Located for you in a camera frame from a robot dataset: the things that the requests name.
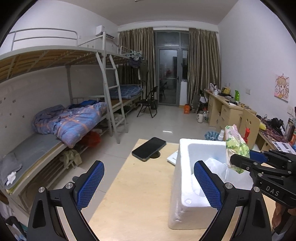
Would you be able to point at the orange bag on floor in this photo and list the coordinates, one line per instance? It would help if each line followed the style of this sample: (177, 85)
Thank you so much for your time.
(187, 109)

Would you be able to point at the brown right curtain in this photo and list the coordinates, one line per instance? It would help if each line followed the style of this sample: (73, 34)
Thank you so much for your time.
(204, 64)

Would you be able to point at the anime girl poster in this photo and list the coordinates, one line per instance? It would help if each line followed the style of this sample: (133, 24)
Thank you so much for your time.
(282, 87)

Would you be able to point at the white towel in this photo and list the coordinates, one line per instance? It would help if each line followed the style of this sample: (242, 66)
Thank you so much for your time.
(215, 167)

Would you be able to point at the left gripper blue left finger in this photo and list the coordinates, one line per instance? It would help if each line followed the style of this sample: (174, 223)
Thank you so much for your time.
(77, 196)

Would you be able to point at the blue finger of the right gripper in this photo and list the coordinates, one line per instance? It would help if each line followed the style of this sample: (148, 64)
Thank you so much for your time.
(258, 156)
(253, 167)

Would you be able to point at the wooden desk with drawers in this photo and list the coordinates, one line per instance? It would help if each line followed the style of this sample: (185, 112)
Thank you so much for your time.
(222, 114)

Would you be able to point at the black smartphone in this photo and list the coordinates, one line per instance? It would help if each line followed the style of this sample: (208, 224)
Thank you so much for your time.
(147, 149)

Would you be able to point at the blue trash bin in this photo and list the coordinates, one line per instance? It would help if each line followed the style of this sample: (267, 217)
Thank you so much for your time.
(211, 135)

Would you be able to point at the metal bunk bed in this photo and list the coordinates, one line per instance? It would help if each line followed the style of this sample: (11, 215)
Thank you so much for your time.
(40, 77)

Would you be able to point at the brown left curtain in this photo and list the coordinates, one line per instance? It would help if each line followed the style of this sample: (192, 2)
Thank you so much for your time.
(138, 46)

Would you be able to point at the blue patterned quilt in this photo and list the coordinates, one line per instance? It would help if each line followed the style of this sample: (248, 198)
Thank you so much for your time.
(69, 125)

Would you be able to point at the brown curtain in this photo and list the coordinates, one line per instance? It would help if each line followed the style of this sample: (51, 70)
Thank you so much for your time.
(204, 64)
(138, 46)

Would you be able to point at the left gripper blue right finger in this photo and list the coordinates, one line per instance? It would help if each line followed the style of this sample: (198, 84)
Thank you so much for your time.
(221, 196)

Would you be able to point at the white paper sheet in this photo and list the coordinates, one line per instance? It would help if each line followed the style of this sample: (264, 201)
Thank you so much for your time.
(284, 147)

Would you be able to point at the white foam box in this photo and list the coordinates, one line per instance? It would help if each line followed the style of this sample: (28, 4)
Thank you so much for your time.
(195, 200)

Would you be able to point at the black folding chair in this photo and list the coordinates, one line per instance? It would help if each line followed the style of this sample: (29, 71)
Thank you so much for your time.
(149, 102)

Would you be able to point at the green tissue pack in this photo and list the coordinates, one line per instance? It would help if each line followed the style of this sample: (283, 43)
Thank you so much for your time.
(235, 145)

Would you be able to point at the wall air conditioner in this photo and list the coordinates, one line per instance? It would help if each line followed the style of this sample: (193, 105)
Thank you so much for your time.
(100, 30)

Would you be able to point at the clear spray bottle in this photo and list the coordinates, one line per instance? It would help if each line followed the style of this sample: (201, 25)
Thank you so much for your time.
(221, 135)

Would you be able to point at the glass balcony door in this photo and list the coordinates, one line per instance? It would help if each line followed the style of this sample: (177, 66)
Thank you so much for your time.
(171, 50)

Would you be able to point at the white kettle jug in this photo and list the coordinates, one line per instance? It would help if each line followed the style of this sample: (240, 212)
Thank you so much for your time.
(200, 117)

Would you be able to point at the right hand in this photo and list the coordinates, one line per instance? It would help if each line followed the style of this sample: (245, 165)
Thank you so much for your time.
(277, 215)

